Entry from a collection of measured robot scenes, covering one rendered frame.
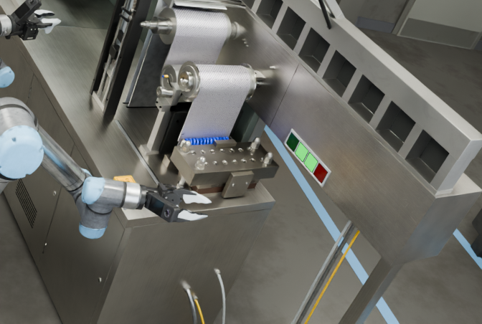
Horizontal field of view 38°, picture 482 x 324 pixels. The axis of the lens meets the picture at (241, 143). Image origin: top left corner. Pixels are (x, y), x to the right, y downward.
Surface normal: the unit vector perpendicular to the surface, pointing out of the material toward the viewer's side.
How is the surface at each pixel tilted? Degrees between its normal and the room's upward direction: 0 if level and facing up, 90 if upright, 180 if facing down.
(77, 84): 0
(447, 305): 0
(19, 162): 83
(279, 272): 0
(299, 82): 90
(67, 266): 90
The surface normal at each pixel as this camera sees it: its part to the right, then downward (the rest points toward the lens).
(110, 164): 0.35, -0.79
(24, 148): 0.50, 0.52
